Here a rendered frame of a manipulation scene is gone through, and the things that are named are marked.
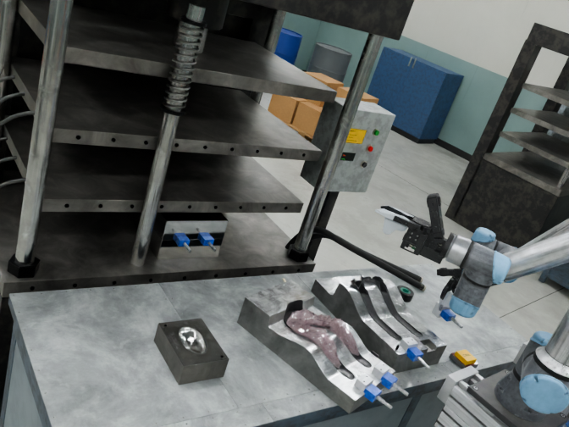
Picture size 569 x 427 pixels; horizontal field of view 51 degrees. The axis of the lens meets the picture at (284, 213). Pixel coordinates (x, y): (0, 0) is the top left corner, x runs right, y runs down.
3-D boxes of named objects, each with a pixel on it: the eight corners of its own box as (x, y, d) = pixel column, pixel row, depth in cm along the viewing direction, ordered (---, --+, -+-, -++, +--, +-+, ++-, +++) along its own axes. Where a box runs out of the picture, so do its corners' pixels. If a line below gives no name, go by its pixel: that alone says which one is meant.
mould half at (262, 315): (389, 383, 202) (401, 357, 197) (349, 413, 182) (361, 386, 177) (283, 303, 226) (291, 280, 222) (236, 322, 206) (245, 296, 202)
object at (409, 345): (431, 374, 203) (437, 361, 201) (421, 375, 200) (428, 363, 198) (406, 348, 212) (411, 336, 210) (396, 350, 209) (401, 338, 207)
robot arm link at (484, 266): (497, 293, 149) (512, 264, 146) (455, 274, 152) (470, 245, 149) (499, 281, 156) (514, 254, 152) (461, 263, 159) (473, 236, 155)
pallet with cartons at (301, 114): (372, 158, 741) (394, 102, 711) (337, 163, 677) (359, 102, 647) (300, 120, 799) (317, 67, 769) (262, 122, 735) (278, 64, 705)
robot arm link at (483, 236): (499, 239, 212) (476, 230, 213) (485, 265, 216) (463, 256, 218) (499, 232, 219) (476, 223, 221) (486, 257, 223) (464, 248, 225)
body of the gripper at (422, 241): (396, 246, 156) (439, 266, 153) (410, 217, 154) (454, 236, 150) (402, 241, 163) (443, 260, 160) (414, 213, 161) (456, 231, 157)
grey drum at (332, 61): (334, 106, 946) (353, 52, 911) (333, 113, 892) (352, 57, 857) (299, 94, 946) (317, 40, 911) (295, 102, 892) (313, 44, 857)
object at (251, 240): (312, 274, 270) (316, 263, 267) (2, 297, 193) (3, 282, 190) (229, 189, 329) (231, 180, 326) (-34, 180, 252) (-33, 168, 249)
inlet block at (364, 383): (392, 411, 185) (399, 398, 182) (384, 418, 181) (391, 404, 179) (359, 385, 191) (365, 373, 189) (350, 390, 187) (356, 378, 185)
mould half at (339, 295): (438, 363, 221) (452, 335, 216) (389, 374, 206) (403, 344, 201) (357, 286, 257) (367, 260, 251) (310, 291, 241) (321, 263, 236)
